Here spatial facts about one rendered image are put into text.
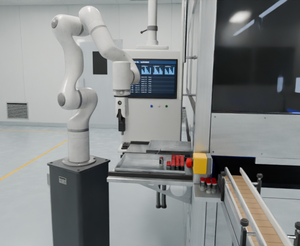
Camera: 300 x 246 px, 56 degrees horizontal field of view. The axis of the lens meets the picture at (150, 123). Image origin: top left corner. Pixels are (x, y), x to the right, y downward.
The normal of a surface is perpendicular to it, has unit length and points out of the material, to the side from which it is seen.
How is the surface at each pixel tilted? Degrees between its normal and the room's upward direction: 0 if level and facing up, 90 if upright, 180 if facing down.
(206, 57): 90
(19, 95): 90
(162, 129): 90
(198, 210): 90
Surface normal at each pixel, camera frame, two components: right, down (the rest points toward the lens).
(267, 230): 0.01, -0.98
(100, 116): -0.11, 0.17
